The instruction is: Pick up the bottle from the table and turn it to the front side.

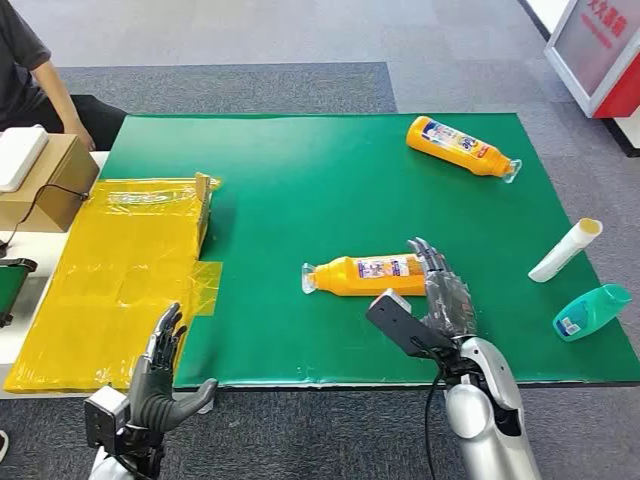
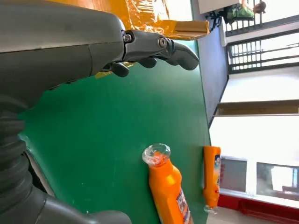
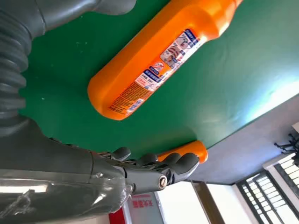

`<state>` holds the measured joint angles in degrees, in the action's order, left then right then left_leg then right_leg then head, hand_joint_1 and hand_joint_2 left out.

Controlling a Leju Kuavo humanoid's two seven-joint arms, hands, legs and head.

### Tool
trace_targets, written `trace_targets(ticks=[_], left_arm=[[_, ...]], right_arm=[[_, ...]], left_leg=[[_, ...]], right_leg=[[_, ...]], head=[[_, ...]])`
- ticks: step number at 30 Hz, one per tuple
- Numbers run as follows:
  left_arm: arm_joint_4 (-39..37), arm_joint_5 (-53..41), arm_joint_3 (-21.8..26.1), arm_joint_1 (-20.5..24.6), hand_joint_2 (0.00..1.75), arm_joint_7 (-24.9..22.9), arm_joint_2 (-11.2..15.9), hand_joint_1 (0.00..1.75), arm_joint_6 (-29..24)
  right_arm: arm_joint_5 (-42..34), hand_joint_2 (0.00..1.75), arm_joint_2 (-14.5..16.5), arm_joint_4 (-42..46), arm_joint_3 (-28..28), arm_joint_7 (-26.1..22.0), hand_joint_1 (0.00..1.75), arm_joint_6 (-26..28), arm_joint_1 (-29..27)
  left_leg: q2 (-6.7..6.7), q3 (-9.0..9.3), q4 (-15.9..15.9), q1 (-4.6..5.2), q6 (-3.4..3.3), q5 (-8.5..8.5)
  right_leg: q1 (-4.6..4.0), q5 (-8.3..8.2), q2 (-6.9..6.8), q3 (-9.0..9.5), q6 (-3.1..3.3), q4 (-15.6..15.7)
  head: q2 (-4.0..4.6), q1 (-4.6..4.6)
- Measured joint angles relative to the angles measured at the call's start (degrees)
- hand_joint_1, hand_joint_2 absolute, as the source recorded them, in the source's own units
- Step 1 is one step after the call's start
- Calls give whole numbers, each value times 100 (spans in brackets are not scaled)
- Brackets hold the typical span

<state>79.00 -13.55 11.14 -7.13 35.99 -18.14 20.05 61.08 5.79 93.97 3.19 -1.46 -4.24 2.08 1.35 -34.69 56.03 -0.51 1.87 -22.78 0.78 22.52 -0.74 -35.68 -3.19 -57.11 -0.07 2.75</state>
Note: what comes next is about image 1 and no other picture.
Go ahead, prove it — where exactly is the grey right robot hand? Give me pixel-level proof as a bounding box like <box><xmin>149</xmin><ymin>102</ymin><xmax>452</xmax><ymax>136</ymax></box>
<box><xmin>407</xmin><ymin>237</ymin><xmax>478</xmax><ymax>342</ymax></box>

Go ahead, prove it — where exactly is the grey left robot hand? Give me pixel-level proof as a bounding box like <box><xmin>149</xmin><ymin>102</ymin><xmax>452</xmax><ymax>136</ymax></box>
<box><xmin>128</xmin><ymin>302</ymin><xmax>220</xmax><ymax>436</ymax></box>

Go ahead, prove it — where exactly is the orange bottle with pink label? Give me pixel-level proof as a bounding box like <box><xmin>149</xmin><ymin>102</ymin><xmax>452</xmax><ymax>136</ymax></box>
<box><xmin>301</xmin><ymin>254</ymin><xmax>431</xmax><ymax>298</ymax></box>

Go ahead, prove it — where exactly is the orange bottle with blue label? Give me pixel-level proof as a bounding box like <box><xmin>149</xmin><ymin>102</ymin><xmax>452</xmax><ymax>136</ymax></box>
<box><xmin>405</xmin><ymin>115</ymin><xmax>523</xmax><ymax>185</ymax></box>

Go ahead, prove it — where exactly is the white tube bottle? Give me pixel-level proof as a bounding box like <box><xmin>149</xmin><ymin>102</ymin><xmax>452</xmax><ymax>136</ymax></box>
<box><xmin>528</xmin><ymin>217</ymin><xmax>604</xmax><ymax>284</ymax></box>

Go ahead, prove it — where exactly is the teal plastic bottle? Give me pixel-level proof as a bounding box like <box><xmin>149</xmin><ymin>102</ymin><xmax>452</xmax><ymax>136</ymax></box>
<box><xmin>552</xmin><ymin>283</ymin><xmax>633</xmax><ymax>343</ymax></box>

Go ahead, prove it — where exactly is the yellow plastic-wrapped flat board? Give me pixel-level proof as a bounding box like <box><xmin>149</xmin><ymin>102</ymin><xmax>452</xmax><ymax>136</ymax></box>
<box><xmin>4</xmin><ymin>172</ymin><xmax>224</xmax><ymax>395</ymax></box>

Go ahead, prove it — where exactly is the green table mat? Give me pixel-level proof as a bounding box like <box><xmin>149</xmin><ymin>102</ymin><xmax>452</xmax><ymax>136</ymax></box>
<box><xmin>100</xmin><ymin>112</ymin><xmax>640</xmax><ymax>390</ymax></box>

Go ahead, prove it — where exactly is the green plastic bin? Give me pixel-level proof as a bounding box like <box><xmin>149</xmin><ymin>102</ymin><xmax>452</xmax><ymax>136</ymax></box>
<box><xmin>0</xmin><ymin>258</ymin><xmax>38</xmax><ymax>330</ymax></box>

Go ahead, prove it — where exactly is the brown cardboard box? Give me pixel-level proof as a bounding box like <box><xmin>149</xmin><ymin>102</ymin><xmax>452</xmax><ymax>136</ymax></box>
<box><xmin>0</xmin><ymin>134</ymin><xmax>100</xmax><ymax>234</ymax></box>

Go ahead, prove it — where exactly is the person's hand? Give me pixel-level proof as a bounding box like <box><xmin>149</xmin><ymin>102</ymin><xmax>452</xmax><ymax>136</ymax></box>
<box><xmin>63</xmin><ymin>117</ymin><xmax>97</xmax><ymax>153</ymax></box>

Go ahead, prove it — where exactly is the white flat device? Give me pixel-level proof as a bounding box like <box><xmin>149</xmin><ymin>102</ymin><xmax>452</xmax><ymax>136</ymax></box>
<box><xmin>0</xmin><ymin>125</ymin><xmax>50</xmax><ymax>194</ymax></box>

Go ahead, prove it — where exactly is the red and white sign stand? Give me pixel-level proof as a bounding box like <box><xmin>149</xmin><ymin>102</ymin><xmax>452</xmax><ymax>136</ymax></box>
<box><xmin>543</xmin><ymin>0</ymin><xmax>640</xmax><ymax>121</ymax></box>

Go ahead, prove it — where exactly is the person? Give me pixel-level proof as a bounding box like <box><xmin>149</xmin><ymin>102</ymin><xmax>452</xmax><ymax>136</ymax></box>
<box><xmin>0</xmin><ymin>0</ymin><xmax>128</xmax><ymax>152</ymax></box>

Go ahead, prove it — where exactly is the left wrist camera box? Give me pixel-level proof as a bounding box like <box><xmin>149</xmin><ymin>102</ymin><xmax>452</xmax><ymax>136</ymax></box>
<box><xmin>84</xmin><ymin>386</ymin><xmax>132</xmax><ymax>452</ymax></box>

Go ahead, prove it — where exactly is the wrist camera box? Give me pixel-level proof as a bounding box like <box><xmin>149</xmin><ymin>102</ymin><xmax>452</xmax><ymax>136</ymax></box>
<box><xmin>84</xmin><ymin>386</ymin><xmax>132</xmax><ymax>452</ymax></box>
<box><xmin>365</xmin><ymin>288</ymin><xmax>459</xmax><ymax>363</ymax></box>

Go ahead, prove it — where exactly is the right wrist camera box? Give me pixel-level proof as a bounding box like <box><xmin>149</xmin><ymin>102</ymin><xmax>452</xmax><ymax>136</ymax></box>
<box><xmin>365</xmin><ymin>288</ymin><xmax>459</xmax><ymax>363</ymax></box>

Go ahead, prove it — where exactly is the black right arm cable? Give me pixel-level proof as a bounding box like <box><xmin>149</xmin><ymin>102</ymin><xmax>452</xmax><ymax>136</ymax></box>
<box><xmin>424</xmin><ymin>369</ymin><xmax>447</xmax><ymax>480</ymax></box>

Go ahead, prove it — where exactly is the thin black cable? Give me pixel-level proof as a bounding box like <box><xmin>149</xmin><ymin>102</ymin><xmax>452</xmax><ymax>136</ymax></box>
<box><xmin>0</xmin><ymin>183</ymin><xmax>91</xmax><ymax>260</ymax></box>

